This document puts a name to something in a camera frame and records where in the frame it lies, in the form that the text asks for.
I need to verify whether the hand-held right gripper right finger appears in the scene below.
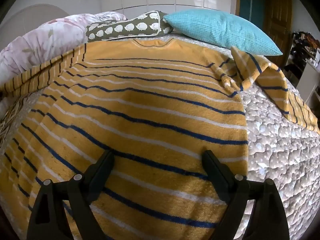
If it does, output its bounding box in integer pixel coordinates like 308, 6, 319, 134
201, 150, 290, 240

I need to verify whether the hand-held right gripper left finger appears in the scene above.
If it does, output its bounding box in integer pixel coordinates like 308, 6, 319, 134
27, 150, 115, 240

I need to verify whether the yellow striped sweater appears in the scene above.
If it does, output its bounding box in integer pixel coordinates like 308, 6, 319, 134
0, 39, 320, 240

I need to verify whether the beige quilted bedspread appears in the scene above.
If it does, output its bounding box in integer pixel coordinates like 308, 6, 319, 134
0, 34, 320, 240

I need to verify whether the geometric patterned blanket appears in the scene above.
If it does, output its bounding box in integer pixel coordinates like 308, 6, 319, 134
0, 97, 32, 155

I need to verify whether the teal ribbed pillow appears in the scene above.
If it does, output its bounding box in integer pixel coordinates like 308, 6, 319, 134
162, 9, 283, 56

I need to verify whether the pink floral duvet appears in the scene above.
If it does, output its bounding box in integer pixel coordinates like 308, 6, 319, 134
0, 12, 128, 87

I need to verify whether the cluttered white shelf unit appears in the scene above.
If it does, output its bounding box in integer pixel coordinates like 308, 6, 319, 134
285, 31, 320, 110

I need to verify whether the olive bolster pillow white print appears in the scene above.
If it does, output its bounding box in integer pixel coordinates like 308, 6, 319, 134
85, 10, 174, 42

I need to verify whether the brown wooden door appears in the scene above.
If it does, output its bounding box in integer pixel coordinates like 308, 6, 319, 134
262, 0, 293, 63

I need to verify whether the grey rounded headboard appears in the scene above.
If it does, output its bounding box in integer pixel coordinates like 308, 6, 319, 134
4, 4, 73, 44

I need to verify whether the teal door panel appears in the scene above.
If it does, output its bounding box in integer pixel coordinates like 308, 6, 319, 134
239, 0, 266, 24

